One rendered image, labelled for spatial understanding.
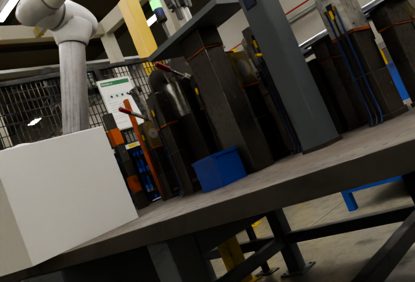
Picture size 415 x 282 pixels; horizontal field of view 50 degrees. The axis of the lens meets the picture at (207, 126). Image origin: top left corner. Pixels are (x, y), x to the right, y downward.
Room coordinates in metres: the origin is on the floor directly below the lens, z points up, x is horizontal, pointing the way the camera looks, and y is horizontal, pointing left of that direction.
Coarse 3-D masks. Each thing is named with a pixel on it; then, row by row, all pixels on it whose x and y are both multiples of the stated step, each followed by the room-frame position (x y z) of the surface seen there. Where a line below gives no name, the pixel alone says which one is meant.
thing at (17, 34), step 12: (0, 0) 4.65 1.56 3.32; (144, 0) 6.07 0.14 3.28; (120, 12) 6.35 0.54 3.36; (108, 24) 6.59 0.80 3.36; (120, 24) 6.57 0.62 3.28; (0, 36) 5.48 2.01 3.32; (12, 36) 5.60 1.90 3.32; (24, 36) 5.72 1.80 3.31; (48, 36) 5.97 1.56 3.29; (96, 36) 6.66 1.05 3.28
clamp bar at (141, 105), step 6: (132, 90) 1.94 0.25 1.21; (138, 90) 1.97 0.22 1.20; (132, 96) 1.96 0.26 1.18; (138, 96) 1.94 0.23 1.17; (138, 102) 1.95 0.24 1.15; (144, 102) 1.95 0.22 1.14; (138, 108) 1.97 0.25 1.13; (144, 108) 1.95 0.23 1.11; (144, 114) 1.96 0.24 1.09; (150, 114) 1.96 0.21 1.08
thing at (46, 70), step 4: (44, 68) 2.37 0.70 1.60; (48, 68) 2.38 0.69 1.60; (40, 72) 2.38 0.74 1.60; (44, 72) 2.37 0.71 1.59; (48, 72) 2.37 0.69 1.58; (52, 72) 2.40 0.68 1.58; (52, 80) 2.37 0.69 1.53; (56, 80) 2.39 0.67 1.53; (44, 84) 2.38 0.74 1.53; (52, 84) 2.37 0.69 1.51; (56, 84) 2.39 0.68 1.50; (48, 88) 2.37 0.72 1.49; (56, 88) 2.38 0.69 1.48; (56, 92) 2.38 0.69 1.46; (60, 92) 2.39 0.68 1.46
